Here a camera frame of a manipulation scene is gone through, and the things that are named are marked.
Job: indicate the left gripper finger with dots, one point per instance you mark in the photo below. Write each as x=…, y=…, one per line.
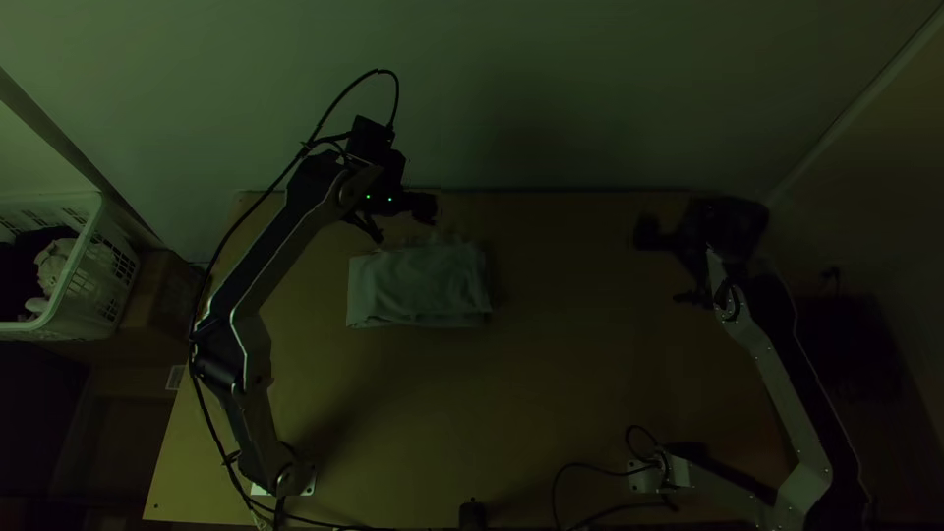
x=424, y=209
x=371, y=226

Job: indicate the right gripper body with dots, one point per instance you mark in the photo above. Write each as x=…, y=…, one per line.
x=726, y=225

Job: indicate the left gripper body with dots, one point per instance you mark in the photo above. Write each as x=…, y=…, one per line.
x=389, y=181

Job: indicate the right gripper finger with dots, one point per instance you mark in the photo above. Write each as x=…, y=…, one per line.
x=650, y=234
x=693, y=296

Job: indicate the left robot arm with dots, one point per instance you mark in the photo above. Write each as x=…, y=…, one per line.
x=254, y=295

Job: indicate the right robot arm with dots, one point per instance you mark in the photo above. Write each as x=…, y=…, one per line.
x=782, y=376

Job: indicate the white t-shirt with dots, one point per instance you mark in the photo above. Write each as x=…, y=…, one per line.
x=420, y=286

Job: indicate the brown cardboard box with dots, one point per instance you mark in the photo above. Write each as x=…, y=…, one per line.
x=166, y=295

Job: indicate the white laundry basket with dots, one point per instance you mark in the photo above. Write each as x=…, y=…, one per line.
x=103, y=280

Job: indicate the heap of clothes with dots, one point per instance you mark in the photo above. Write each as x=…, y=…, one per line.
x=55, y=259

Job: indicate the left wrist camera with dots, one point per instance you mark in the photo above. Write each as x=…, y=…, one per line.
x=371, y=136

